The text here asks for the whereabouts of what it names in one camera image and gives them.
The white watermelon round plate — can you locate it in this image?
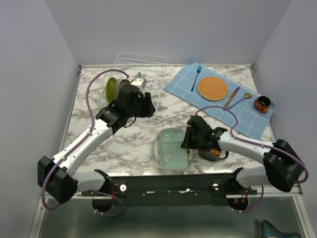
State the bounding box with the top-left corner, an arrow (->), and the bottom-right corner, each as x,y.
153,137 -> 195,164

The lime green round plate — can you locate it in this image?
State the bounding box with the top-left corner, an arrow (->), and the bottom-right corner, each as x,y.
105,77 -> 119,103

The white wire dish rack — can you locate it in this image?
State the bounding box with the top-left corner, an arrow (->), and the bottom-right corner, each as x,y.
113,52 -> 168,124

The teal square ceramic plate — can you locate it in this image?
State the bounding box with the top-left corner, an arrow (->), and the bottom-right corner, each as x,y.
134,72 -> 143,80

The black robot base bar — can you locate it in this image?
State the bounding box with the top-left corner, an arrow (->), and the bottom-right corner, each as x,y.
81,172 -> 258,208

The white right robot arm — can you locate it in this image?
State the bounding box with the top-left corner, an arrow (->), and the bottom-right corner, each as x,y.
181,116 -> 305,194

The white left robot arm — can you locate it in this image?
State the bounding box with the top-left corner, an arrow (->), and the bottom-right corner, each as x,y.
37,85 -> 156,204

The black skull pattern mug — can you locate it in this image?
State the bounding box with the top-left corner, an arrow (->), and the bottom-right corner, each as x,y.
198,149 -> 229,162

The iridescent rainbow knife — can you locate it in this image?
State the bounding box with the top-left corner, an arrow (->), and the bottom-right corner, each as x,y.
224,87 -> 240,109

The blue checked cloth mat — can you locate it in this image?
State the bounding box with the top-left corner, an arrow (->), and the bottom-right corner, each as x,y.
164,59 -> 275,140

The round woven wicker plate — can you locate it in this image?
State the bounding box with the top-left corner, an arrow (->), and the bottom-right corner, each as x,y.
198,77 -> 228,101

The iridescent rainbow spoon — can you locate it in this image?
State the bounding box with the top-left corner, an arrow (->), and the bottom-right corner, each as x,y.
226,92 -> 252,110

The blue metal fork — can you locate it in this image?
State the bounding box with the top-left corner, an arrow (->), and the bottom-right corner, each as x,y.
191,65 -> 202,92

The small brown clay cup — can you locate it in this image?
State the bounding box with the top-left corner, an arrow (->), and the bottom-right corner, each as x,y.
254,96 -> 271,114

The dark teal star object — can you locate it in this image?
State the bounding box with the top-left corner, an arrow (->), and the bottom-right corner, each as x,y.
261,220 -> 301,238

